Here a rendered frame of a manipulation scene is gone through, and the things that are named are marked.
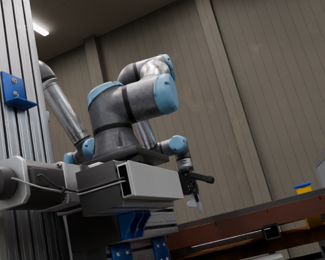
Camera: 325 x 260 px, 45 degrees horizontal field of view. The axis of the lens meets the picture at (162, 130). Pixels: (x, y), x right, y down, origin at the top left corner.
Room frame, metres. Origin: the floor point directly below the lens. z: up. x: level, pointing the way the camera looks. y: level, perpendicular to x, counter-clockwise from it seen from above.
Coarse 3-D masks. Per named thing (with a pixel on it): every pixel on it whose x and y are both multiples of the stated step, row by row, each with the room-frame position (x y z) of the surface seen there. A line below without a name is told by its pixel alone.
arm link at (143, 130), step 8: (128, 64) 1.41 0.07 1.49; (128, 72) 1.39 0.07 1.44; (120, 80) 1.41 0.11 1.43; (128, 80) 1.39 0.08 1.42; (136, 80) 1.50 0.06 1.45; (144, 120) 1.58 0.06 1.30; (136, 128) 1.60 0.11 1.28; (144, 128) 1.60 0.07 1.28; (144, 136) 1.63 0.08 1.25; (152, 136) 1.66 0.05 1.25; (144, 144) 1.67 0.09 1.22; (152, 144) 1.68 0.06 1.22; (160, 144) 1.72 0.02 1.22; (160, 152) 1.72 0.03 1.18
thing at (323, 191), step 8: (312, 192) 1.40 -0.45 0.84; (320, 192) 1.40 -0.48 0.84; (280, 200) 1.42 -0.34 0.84; (288, 200) 1.41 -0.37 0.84; (296, 200) 1.41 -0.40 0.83; (248, 208) 1.44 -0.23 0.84; (256, 208) 1.43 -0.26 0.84; (264, 208) 1.43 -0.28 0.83; (216, 216) 1.46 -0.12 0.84; (224, 216) 1.45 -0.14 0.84; (232, 216) 1.45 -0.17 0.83; (184, 224) 1.48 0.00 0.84; (192, 224) 1.47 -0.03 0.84; (200, 224) 1.47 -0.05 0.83
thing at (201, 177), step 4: (192, 172) 1.81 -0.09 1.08; (192, 176) 1.81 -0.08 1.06; (196, 176) 1.81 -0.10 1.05; (200, 176) 1.81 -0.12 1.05; (204, 176) 1.81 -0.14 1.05; (208, 176) 1.80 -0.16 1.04; (212, 176) 1.81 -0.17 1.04; (200, 180) 1.84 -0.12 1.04; (204, 180) 1.81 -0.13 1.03; (208, 180) 1.80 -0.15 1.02; (212, 180) 1.80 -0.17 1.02
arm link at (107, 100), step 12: (108, 84) 1.04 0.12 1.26; (120, 84) 1.07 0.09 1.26; (96, 96) 1.04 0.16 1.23; (108, 96) 1.04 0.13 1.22; (120, 96) 1.03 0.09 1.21; (96, 108) 1.04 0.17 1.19; (108, 108) 1.04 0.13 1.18; (120, 108) 1.04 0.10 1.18; (96, 120) 1.05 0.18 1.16; (108, 120) 1.04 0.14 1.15; (120, 120) 1.05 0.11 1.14; (132, 120) 1.08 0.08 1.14
